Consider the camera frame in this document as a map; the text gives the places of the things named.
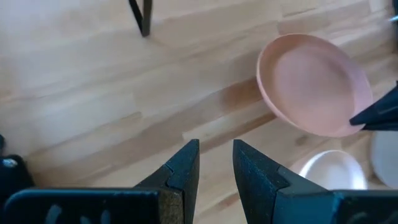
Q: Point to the terracotta plate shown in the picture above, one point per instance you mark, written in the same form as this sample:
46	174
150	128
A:
311	84

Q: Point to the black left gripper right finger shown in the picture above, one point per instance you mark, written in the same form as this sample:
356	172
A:
270	199

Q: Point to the wooden shelf with black frame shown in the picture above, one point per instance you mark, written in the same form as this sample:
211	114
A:
145	18

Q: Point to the peach plate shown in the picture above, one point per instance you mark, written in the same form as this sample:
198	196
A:
332	171

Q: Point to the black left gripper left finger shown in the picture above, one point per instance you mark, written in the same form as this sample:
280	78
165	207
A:
174	199

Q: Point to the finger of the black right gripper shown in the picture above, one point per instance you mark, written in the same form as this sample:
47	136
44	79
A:
381	112
384	127

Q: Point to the beige plate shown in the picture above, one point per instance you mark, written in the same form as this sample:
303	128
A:
387	158

